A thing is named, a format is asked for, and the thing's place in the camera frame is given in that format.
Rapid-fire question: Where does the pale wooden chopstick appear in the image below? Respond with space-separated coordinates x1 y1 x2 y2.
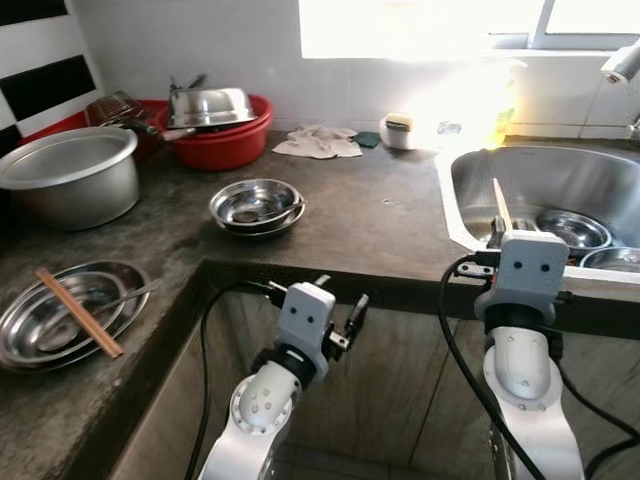
492 178 514 236

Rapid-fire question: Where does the small steel bowl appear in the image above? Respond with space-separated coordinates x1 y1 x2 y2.
535 210 613 253
578 246 640 273

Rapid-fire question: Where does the stainless steel sink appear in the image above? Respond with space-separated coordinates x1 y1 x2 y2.
435 140 640 286

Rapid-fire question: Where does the steel bowl under deep bowl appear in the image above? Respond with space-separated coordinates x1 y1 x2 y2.
215 205 307 239

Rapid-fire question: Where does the yellow dish soap bottle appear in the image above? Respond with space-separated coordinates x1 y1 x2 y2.
490 60 521 151

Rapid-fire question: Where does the white soap container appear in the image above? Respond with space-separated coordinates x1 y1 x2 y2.
383 112 419 151

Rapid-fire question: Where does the green scouring sponge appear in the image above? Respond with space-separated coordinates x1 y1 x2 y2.
353 128 383 149

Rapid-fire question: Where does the cream dish cloth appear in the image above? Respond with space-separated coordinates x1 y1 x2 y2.
272 124 363 160

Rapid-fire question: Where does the red plastic basin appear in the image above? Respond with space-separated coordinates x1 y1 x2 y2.
160 94 274 171

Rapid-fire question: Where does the steel spoon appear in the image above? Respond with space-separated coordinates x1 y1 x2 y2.
75 280 161 321

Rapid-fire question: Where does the chrome faucet head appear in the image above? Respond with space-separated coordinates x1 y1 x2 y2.
600 40 640 86

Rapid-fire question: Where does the overturned steel bowl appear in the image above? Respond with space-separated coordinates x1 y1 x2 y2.
166 87 258 129

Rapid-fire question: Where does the brown wooden chopstick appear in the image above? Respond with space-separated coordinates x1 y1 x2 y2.
41 267 124 356
36 268 119 359

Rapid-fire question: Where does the shallow steel dish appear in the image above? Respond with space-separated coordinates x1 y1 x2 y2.
0 272 126 356

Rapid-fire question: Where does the large aluminium pot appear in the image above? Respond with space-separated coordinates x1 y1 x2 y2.
0 126 139 231

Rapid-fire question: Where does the wide steel plate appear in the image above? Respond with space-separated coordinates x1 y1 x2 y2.
0 260 153 374

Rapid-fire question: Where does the flat red plastic basket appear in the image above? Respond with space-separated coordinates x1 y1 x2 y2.
20 98 171 161

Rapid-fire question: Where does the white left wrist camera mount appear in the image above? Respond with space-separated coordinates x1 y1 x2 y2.
277 282 337 353

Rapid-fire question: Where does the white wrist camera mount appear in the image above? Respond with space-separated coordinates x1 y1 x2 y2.
277 282 337 353
474 229 571 323

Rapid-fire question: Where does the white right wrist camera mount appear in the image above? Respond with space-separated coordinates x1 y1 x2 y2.
474 229 571 323

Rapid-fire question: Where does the grey window frame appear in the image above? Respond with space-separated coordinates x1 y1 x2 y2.
490 0 640 51

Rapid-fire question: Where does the wooden utensil handle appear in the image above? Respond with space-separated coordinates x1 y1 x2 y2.
150 125 198 141

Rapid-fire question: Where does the black handled utensil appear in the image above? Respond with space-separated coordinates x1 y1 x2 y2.
168 73 209 96

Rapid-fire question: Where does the wire mesh strainer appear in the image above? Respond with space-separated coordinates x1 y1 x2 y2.
85 92 151 131

